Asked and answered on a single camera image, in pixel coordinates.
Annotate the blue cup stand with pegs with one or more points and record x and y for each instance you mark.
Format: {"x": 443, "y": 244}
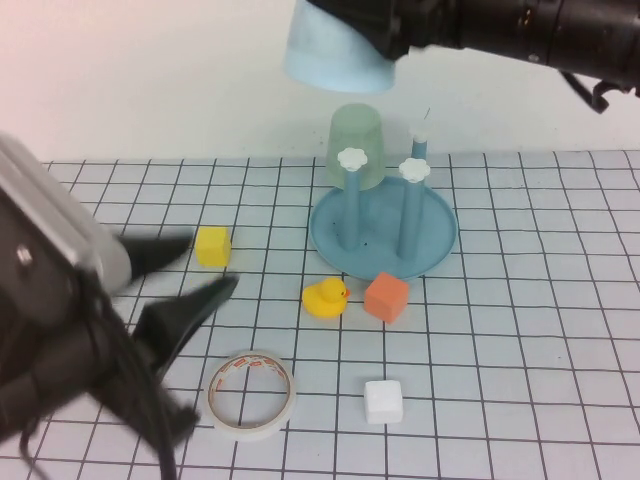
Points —
{"x": 380, "y": 250}

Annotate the yellow foam cube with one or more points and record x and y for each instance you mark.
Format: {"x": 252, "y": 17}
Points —
{"x": 212, "y": 247}

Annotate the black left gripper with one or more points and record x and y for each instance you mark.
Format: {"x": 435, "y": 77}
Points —
{"x": 30, "y": 300}

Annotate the white foam cube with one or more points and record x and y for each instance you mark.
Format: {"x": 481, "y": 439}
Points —
{"x": 382, "y": 404}

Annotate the white black-grid tablecloth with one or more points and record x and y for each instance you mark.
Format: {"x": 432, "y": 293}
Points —
{"x": 500, "y": 325}

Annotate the white tape roll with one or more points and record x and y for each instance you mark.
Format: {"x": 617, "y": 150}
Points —
{"x": 250, "y": 433}

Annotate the light blue plastic cup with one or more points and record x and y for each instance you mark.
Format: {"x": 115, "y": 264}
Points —
{"x": 325, "y": 60}

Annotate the translucent green plastic cup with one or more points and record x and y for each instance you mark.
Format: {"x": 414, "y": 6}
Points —
{"x": 355, "y": 135}

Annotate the yellow rubber duck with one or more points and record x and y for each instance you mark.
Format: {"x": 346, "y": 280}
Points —
{"x": 322, "y": 302}

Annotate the orange foam cube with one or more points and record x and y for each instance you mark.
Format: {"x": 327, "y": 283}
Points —
{"x": 385, "y": 300}

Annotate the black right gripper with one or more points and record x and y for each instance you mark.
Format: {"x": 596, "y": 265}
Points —
{"x": 425, "y": 22}

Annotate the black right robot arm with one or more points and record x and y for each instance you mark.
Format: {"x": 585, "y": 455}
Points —
{"x": 550, "y": 30}

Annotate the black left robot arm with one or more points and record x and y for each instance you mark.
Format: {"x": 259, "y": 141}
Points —
{"x": 50, "y": 405}

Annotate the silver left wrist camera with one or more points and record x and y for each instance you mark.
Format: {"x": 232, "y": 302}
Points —
{"x": 50, "y": 210}

